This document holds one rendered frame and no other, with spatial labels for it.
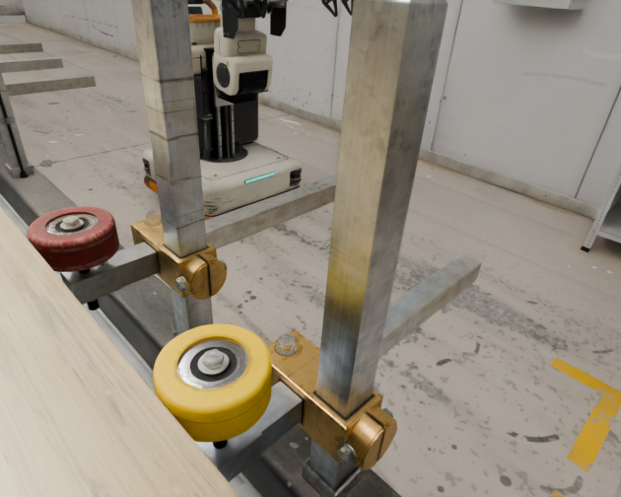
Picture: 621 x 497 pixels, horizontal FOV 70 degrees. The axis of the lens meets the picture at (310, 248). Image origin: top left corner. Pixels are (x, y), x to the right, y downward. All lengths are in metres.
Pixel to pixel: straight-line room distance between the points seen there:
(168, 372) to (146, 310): 0.39
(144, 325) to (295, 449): 0.28
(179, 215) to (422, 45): 0.32
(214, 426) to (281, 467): 0.21
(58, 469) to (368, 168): 0.24
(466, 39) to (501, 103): 0.45
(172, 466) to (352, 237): 0.17
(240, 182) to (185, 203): 1.70
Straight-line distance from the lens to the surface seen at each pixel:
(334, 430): 0.40
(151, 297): 0.72
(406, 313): 0.52
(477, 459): 1.46
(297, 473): 0.51
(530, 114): 3.07
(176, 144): 0.46
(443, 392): 1.57
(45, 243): 0.48
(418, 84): 0.26
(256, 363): 0.31
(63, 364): 0.35
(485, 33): 3.16
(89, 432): 0.31
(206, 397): 0.30
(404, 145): 0.26
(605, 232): 2.62
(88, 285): 0.53
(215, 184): 2.12
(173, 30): 0.44
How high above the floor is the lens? 1.14
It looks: 32 degrees down
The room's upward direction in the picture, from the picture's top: 4 degrees clockwise
